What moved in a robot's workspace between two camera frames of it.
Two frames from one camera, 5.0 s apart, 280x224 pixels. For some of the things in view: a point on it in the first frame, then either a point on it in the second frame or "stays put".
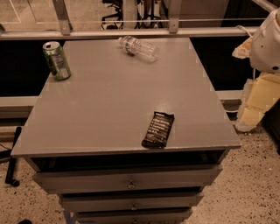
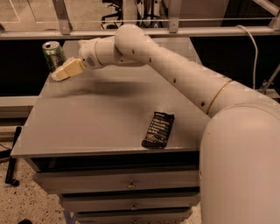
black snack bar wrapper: x=158 y=130 stays put
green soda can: x=55 y=59 stays put
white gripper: x=266 y=49 -> x=87 y=54
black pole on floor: x=11 y=165 stays put
